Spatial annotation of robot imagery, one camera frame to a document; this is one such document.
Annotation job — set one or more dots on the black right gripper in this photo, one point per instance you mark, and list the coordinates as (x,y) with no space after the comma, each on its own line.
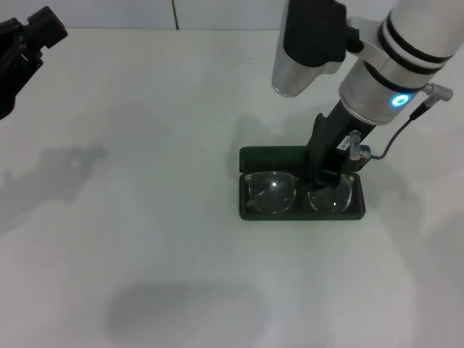
(333,145)

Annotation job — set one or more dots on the clear white glasses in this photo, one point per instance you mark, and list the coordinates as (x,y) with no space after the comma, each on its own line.
(272,192)

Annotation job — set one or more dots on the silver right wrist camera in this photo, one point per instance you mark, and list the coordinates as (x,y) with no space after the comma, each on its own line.
(308,40)

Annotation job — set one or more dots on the green glasses case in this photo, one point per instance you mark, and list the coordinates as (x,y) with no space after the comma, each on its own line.
(272,157)

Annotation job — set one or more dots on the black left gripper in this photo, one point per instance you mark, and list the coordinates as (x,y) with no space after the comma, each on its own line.
(11,72)

